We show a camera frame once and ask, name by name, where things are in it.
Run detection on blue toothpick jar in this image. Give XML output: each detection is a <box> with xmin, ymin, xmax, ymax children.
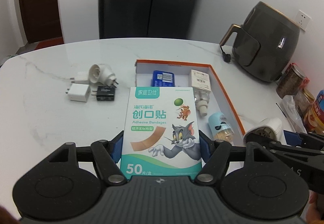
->
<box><xmin>208</xmin><ymin>112</ymin><xmax>234</xmax><ymax>142</ymax></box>

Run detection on teal adhesive bandage box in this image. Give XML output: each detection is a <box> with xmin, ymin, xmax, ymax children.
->
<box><xmin>120</xmin><ymin>87</ymin><xmax>202</xmax><ymax>179</ymax></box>

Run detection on white plug-in vaporizer front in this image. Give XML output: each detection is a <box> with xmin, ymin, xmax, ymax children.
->
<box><xmin>243</xmin><ymin>118</ymin><xmax>285</xmax><ymax>144</ymax></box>

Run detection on white plug-in vaporizer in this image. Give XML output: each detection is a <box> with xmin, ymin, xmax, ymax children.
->
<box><xmin>88</xmin><ymin>64</ymin><xmax>119</xmax><ymax>86</ymax></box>
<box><xmin>243</xmin><ymin>118</ymin><xmax>285</xmax><ymax>144</ymax></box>

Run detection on black USB charger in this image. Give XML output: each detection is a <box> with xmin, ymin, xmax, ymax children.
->
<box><xmin>92</xmin><ymin>86</ymin><xmax>116</xmax><ymax>101</ymax></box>

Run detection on white USB charger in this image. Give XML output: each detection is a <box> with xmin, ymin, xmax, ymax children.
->
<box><xmin>65</xmin><ymin>83</ymin><xmax>91</xmax><ymax>102</ymax></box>

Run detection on white barcode product box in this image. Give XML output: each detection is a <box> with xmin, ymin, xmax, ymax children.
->
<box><xmin>190</xmin><ymin>69</ymin><xmax>211</xmax><ymax>92</ymax></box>

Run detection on white cube charger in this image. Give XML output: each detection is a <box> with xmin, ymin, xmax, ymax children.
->
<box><xmin>70</xmin><ymin>71</ymin><xmax>90</xmax><ymax>85</ymax></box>

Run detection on blue rectangular box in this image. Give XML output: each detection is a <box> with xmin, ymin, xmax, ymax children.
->
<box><xmin>151</xmin><ymin>70</ymin><xmax>175</xmax><ymax>87</ymax></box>

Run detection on person's right hand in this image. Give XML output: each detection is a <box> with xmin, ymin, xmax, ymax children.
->
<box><xmin>305</xmin><ymin>191</ymin><xmax>323</xmax><ymax>224</ymax></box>

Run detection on orange white cardboard tray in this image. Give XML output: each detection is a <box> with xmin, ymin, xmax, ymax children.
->
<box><xmin>134</xmin><ymin>59</ymin><xmax>246</xmax><ymax>147</ymax></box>

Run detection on red yellow snack can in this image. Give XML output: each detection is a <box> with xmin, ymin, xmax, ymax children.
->
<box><xmin>304</xmin><ymin>90</ymin><xmax>324</xmax><ymax>135</ymax></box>

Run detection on glass jar with granules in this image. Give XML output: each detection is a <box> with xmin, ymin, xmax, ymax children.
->
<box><xmin>276</xmin><ymin>63</ymin><xmax>309</xmax><ymax>99</ymax></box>

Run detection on dark grey air fryer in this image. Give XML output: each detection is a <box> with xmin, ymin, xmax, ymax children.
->
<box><xmin>219</xmin><ymin>1</ymin><xmax>300</xmax><ymax>82</ymax></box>

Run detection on red doormat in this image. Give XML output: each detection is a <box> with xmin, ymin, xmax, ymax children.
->
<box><xmin>35</xmin><ymin>37</ymin><xmax>64</xmax><ymax>50</ymax></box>

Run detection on black power plug cable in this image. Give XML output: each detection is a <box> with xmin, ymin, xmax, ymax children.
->
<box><xmin>219</xmin><ymin>44</ymin><xmax>232</xmax><ymax>63</ymax></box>

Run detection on white wall socket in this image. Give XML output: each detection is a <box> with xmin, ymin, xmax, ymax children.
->
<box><xmin>295</xmin><ymin>10</ymin><xmax>311</xmax><ymax>31</ymax></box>

